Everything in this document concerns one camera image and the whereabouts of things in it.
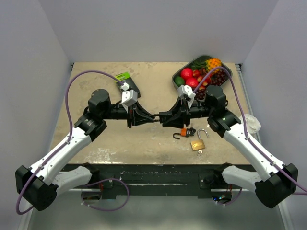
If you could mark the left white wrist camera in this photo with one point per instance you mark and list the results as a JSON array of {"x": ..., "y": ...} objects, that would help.
[{"x": 129, "y": 98}]

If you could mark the brass padlock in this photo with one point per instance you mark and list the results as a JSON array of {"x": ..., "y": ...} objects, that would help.
[{"x": 199, "y": 143}]

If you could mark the red yellow cherries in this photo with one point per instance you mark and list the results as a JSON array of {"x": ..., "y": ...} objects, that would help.
[{"x": 199, "y": 75}]

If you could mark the red apple lower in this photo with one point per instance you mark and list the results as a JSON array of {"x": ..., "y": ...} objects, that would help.
[{"x": 192, "y": 82}]

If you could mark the orange black padlock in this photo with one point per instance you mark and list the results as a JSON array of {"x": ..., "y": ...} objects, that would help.
[{"x": 183, "y": 133}]

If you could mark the Gillette razor box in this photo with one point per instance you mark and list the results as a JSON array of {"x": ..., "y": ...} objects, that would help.
[{"x": 125, "y": 78}]

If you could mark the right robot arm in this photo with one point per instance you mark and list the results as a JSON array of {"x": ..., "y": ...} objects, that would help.
[{"x": 272, "y": 181}]

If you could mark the red apple upper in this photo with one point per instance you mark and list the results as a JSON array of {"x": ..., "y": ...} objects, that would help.
[{"x": 186, "y": 73}]

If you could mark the orange padlock key bunch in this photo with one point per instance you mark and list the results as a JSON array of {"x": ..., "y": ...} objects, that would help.
[{"x": 191, "y": 130}]

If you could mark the grey fruit tray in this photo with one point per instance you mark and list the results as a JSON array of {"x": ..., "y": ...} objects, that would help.
[{"x": 203, "y": 57}]

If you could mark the white paper roll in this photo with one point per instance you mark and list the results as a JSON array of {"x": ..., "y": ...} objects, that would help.
[{"x": 252, "y": 124}]

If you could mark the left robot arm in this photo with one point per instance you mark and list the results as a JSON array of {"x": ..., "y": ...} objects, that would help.
[{"x": 41, "y": 183}]

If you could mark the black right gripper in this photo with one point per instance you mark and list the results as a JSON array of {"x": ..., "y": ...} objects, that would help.
[{"x": 181, "y": 107}]

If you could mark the green lime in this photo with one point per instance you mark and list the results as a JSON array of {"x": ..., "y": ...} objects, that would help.
[{"x": 178, "y": 80}]

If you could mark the orange yellow pineapple toy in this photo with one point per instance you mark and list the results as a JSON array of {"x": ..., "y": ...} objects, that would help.
[{"x": 212, "y": 63}]

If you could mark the red apple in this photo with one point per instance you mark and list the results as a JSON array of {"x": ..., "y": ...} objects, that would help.
[
  {"x": 186, "y": 73},
  {"x": 192, "y": 82}
]

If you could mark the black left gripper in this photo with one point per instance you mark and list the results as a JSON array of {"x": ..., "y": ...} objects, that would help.
[{"x": 133, "y": 115}]

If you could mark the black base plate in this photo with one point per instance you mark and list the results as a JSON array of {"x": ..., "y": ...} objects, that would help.
[{"x": 198, "y": 180}]

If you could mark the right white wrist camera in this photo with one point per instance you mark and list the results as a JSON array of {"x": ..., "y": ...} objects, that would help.
[{"x": 186, "y": 91}]

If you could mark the green leafy sprig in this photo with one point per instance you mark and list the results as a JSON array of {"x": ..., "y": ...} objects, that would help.
[{"x": 198, "y": 64}]

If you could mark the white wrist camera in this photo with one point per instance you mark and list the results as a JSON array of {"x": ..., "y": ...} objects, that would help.
[
  {"x": 186, "y": 91},
  {"x": 129, "y": 98}
]

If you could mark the dark red grape bunch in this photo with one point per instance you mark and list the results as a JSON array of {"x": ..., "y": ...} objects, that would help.
[{"x": 218, "y": 78}]

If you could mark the black KAIJING padlock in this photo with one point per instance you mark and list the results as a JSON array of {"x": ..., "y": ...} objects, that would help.
[{"x": 162, "y": 116}]

